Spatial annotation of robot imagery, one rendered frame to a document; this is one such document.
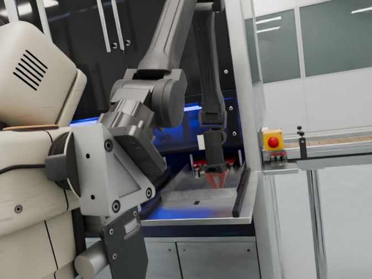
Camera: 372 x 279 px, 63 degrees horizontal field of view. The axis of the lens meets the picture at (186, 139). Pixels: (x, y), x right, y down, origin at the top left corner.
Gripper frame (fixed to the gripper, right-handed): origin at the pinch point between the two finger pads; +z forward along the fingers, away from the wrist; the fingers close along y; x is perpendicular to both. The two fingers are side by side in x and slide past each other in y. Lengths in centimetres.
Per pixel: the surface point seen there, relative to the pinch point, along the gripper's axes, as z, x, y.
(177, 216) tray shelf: 4.2, 10.3, -12.8
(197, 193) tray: 0.2, 6.8, -1.0
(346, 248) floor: 72, -53, 130
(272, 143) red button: -12.3, -17.3, 20.1
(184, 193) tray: -0.1, 11.3, -1.1
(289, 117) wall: -21, -30, 488
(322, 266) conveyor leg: 46, -32, 47
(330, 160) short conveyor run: -2, -38, 36
